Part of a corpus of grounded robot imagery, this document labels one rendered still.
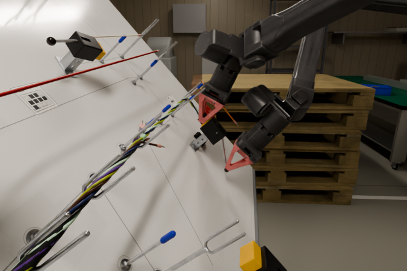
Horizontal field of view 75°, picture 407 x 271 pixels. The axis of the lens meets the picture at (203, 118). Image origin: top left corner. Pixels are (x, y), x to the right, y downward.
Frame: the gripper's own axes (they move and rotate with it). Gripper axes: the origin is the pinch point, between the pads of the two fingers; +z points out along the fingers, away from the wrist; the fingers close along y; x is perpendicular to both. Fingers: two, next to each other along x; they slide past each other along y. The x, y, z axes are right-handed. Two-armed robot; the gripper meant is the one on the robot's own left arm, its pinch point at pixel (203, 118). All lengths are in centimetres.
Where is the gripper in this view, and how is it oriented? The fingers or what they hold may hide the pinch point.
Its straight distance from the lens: 70.0
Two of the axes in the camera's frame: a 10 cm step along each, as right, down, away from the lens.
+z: -4.3, 8.5, 3.0
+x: 8.8, 4.7, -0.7
